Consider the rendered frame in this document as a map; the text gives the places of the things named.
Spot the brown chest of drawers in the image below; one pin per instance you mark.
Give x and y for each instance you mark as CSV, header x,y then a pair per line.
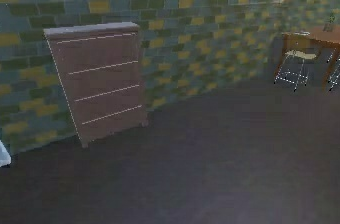
x,y
101,83

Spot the grey flat thing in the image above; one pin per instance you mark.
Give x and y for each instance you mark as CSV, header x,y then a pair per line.
x,y
300,33

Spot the brown wooden table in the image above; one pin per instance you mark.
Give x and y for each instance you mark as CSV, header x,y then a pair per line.
x,y
334,36

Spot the small green house plant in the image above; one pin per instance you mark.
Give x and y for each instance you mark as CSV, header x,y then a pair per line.
x,y
330,22

